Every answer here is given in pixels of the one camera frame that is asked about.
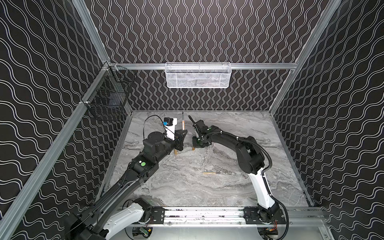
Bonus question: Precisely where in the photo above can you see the tan pen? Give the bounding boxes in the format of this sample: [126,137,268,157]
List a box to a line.
[202,172,222,175]

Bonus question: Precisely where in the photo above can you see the brown pen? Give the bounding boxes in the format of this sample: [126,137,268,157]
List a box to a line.
[182,111,185,130]

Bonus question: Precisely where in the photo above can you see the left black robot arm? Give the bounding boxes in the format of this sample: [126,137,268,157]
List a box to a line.
[64,130,188,240]

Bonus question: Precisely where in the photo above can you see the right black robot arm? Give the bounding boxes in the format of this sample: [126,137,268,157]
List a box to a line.
[189,116,280,218]

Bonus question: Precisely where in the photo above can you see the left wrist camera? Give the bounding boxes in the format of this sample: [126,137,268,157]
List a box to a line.
[163,117,178,140]

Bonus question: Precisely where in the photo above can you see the white wire mesh basket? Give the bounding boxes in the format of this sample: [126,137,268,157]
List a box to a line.
[165,62,232,89]

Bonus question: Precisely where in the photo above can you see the black wire mesh basket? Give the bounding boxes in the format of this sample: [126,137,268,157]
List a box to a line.
[83,62,130,123]

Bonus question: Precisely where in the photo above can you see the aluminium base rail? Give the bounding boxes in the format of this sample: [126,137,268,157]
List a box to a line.
[85,206,326,226]

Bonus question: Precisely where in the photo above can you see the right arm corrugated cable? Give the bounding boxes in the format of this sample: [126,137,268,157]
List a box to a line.
[236,136,290,240]

